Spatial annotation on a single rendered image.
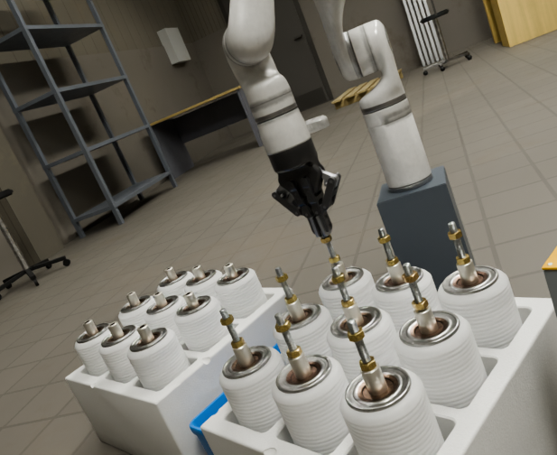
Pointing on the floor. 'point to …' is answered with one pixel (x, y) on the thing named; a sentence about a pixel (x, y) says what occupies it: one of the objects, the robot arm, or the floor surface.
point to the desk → (199, 126)
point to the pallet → (357, 92)
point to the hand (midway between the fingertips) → (320, 224)
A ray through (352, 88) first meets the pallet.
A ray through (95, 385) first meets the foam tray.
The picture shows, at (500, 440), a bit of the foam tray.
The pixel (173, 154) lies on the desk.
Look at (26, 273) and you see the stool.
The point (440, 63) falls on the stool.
